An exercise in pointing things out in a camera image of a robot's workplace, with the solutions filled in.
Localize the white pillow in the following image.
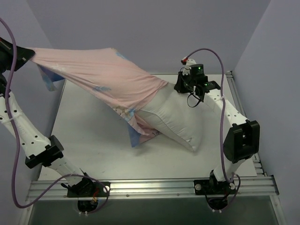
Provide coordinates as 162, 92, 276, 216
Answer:
135, 83, 220, 154

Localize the blue pink printed pillowcase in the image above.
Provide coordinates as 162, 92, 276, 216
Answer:
31, 48, 167, 147

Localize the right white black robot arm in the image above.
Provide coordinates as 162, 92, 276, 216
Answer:
174, 64, 260, 194

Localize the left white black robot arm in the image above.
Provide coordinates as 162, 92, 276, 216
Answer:
0, 39, 95, 196

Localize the thin black wire loop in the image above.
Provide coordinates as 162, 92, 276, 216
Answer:
187, 91, 203, 109

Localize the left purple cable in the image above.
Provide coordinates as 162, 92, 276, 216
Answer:
0, 16, 111, 214

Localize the right side aluminium rail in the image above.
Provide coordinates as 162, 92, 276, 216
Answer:
226, 73, 267, 176

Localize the aluminium rail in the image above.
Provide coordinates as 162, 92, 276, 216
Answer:
27, 176, 279, 202
150, 71, 233, 76
226, 73, 267, 176

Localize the back aluminium rail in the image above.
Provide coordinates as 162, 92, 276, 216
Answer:
150, 71, 233, 76

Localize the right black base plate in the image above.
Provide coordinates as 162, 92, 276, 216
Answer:
194, 179, 236, 195

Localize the front aluminium rail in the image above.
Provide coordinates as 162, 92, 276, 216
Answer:
27, 176, 279, 202

